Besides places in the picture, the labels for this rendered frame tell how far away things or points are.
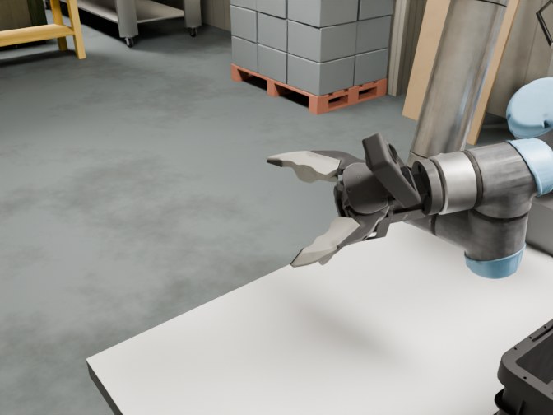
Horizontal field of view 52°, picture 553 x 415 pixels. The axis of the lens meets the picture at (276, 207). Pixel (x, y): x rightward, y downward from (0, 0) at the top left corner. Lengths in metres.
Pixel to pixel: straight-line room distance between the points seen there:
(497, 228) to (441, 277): 0.40
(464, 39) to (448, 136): 0.13
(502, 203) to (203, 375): 0.51
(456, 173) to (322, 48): 3.16
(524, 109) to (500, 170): 0.39
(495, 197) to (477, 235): 0.08
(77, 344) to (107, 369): 1.14
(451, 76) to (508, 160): 0.15
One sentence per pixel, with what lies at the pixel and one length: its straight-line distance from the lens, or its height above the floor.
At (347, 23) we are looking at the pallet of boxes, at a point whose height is 0.58.
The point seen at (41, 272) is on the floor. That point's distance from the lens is 2.50.
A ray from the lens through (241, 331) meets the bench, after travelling 1.00.
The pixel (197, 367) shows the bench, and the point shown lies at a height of 0.70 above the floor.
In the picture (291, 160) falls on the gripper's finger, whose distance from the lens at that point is 0.71.
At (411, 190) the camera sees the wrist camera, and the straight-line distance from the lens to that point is 0.68.
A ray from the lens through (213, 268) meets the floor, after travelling 2.35.
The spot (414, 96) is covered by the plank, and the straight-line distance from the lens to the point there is 3.95.
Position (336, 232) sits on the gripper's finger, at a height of 1.02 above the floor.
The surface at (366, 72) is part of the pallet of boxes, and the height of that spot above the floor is 0.21.
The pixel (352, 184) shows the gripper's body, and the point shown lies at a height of 1.05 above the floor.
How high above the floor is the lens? 1.37
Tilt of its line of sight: 30 degrees down
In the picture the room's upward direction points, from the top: straight up
